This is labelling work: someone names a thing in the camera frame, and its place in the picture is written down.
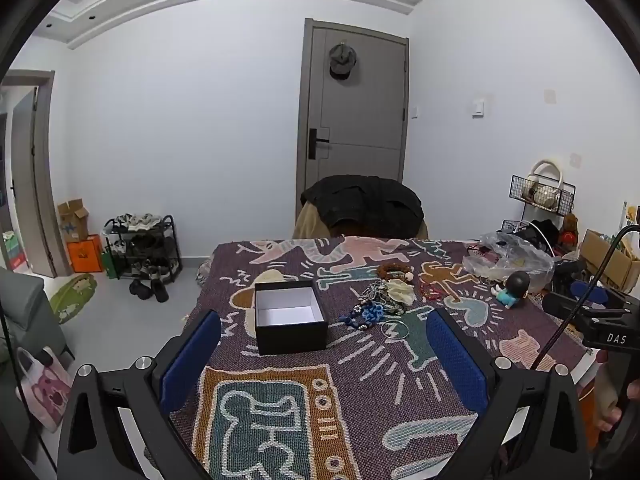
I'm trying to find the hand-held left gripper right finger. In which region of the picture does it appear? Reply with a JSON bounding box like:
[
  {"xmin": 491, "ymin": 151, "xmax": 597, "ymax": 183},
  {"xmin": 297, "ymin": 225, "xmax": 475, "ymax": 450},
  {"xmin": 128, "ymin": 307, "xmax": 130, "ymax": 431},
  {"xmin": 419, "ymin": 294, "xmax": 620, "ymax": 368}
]
[{"xmin": 425, "ymin": 307, "xmax": 593, "ymax": 480}]

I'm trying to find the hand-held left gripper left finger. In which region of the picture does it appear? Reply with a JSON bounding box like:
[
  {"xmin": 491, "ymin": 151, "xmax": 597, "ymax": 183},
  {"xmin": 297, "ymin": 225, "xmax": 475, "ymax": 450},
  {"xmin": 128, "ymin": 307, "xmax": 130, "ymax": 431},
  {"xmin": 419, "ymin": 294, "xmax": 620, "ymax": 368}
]
[{"xmin": 56, "ymin": 309, "xmax": 223, "ymax": 480}]

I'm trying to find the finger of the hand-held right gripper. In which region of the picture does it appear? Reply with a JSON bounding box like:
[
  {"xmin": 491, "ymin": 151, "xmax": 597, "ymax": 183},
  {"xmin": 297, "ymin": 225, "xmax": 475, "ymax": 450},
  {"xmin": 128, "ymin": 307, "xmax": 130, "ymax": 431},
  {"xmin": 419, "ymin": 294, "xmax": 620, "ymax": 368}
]
[
  {"xmin": 569, "ymin": 280, "xmax": 626, "ymax": 307},
  {"xmin": 542, "ymin": 292, "xmax": 603, "ymax": 318}
]

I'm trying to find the black square box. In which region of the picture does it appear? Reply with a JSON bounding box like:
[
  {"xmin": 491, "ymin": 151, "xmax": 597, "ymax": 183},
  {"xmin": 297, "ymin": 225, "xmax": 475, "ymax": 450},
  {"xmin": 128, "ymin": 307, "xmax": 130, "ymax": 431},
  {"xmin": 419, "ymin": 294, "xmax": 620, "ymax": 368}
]
[{"xmin": 254, "ymin": 280, "xmax": 330, "ymax": 356}]

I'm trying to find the person's right hand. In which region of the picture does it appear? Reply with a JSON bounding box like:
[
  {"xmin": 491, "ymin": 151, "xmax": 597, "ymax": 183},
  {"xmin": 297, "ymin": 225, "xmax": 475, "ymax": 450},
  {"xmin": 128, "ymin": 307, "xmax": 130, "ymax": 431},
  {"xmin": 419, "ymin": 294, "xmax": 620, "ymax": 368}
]
[{"xmin": 592, "ymin": 380, "xmax": 640, "ymax": 436}]

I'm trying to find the large cardboard box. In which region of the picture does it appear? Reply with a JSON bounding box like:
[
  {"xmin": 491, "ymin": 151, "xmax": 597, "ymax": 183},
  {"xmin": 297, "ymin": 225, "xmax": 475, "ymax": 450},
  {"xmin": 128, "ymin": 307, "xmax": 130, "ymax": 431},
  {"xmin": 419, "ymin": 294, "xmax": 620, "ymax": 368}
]
[{"xmin": 580, "ymin": 230, "xmax": 640, "ymax": 293}]

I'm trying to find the doll figure with black hair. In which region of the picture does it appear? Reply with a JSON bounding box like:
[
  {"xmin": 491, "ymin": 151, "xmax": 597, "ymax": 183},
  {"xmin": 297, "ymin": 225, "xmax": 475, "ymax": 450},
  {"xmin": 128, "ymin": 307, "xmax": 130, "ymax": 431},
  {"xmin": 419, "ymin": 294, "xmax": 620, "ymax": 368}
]
[{"xmin": 487, "ymin": 270, "xmax": 532, "ymax": 308}]

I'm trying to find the clear plastic bag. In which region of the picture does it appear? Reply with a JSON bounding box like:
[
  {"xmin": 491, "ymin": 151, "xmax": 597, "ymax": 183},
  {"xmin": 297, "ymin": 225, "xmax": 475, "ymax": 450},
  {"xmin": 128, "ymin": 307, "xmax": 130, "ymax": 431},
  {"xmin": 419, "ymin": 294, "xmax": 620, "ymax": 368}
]
[{"xmin": 462, "ymin": 231, "xmax": 555, "ymax": 293}]

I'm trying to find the silver hoop bangle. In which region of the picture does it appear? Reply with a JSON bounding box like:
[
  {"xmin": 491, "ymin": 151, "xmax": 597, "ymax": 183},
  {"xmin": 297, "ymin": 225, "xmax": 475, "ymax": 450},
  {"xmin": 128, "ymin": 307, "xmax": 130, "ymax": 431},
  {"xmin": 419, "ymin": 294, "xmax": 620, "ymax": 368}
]
[{"xmin": 379, "ymin": 320, "xmax": 412, "ymax": 340}]

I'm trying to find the printed figure blanket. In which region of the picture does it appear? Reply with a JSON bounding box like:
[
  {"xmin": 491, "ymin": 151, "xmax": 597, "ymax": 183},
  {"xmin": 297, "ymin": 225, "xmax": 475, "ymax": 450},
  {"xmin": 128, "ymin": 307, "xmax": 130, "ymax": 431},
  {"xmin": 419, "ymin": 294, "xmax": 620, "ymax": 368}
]
[{"xmin": 169, "ymin": 237, "xmax": 593, "ymax": 480}]

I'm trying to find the black shoe rack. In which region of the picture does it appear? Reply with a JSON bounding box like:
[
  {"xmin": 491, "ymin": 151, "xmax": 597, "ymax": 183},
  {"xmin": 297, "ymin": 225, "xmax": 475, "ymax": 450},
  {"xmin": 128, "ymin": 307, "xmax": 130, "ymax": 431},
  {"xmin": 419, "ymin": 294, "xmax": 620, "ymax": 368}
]
[{"xmin": 102, "ymin": 214, "xmax": 183, "ymax": 281}]

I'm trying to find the green bag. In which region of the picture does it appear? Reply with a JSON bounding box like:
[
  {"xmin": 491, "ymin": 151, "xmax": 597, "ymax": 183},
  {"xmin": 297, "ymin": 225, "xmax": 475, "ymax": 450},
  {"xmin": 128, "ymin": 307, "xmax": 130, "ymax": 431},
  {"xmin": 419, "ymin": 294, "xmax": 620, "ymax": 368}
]
[{"xmin": 100, "ymin": 249, "xmax": 121, "ymax": 280}]

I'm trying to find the green floor mat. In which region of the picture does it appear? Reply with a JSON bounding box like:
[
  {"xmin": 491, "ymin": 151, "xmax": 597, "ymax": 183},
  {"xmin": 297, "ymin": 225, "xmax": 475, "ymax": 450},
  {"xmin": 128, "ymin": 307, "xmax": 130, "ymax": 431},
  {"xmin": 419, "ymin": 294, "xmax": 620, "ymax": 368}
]
[{"xmin": 49, "ymin": 272, "xmax": 98, "ymax": 325}]

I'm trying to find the orange box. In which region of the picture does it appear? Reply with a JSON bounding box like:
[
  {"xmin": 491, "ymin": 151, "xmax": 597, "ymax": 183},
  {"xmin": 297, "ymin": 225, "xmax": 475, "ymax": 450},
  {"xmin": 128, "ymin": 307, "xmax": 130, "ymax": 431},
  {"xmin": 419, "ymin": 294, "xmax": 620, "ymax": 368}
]
[{"xmin": 66, "ymin": 234, "xmax": 105, "ymax": 273}]

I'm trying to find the pink tote bag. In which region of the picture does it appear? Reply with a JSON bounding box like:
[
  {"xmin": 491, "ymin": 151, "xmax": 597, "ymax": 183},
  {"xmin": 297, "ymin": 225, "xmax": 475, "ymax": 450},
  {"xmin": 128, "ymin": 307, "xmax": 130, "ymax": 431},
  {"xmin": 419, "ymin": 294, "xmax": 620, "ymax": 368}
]
[{"xmin": 15, "ymin": 346, "xmax": 73, "ymax": 433}]

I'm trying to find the grey sofa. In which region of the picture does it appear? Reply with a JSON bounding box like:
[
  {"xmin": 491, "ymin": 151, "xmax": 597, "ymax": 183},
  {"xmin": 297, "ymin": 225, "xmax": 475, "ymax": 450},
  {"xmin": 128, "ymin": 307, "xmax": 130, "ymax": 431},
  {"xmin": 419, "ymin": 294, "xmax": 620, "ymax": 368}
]
[{"xmin": 0, "ymin": 266, "xmax": 76, "ymax": 461}]

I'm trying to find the beige chair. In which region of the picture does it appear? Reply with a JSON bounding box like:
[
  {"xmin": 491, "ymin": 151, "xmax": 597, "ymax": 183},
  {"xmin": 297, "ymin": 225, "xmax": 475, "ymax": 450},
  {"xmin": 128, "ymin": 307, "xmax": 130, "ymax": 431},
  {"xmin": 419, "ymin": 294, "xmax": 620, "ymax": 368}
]
[{"xmin": 292, "ymin": 200, "xmax": 430, "ymax": 240}]

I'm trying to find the open cardboard box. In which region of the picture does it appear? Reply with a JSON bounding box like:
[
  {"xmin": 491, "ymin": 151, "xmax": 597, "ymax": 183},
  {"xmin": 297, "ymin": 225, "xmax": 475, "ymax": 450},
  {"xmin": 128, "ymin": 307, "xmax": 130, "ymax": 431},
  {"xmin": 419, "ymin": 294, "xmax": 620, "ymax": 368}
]
[{"xmin": 57, "ymin": 199, "xmax": 90, "ymax": 241}]

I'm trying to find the grey open door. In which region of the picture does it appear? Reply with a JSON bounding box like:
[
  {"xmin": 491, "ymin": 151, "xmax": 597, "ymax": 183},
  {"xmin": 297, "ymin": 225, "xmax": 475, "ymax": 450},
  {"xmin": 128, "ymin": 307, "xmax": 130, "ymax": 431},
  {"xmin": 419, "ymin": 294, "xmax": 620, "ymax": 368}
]
[{"xmin": 0, "ymin": 70, "xmax": 73, "ymax": 278}]

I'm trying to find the grey hat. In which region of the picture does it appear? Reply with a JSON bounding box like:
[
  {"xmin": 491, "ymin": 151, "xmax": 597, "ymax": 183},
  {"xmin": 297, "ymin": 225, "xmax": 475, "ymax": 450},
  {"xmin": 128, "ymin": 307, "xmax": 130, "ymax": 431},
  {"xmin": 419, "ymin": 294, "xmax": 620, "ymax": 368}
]
[{"xmin": 327, "ymin": 42, "xmax": 357, "ymax": 80}]

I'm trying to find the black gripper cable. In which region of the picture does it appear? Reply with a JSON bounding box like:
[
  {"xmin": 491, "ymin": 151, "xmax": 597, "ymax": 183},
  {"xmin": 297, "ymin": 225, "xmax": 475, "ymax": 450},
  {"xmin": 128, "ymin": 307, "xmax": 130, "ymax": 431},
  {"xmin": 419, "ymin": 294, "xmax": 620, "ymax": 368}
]
[{"xmin": 530, "ymin": 225, "xmax": 640, "ymax": 371}]

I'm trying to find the brown bead bracelet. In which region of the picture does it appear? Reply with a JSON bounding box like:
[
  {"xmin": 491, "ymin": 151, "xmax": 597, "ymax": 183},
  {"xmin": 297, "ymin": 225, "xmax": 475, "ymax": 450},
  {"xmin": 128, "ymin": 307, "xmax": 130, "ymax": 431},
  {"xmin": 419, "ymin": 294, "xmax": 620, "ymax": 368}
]
[{"xmin": 376, "ymin": 262, "xmax": 415, "ymax": 283}]

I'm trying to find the black wire rack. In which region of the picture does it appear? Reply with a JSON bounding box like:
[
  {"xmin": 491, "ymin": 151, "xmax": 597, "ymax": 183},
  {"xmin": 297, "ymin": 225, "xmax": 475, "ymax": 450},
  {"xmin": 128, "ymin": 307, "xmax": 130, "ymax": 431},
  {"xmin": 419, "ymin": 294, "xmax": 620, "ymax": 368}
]
[{"xmin": 501, "ymin": 174, "xmax": 577, "ymax": 241}]

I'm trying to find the black door handle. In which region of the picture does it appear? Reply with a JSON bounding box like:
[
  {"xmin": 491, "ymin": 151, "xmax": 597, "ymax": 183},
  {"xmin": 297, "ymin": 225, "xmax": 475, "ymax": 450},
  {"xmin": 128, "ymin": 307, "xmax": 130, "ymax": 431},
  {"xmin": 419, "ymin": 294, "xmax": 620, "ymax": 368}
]
[{"xmin": 308, "ymin": 128, "xmax": 331, "ymax": 159}]

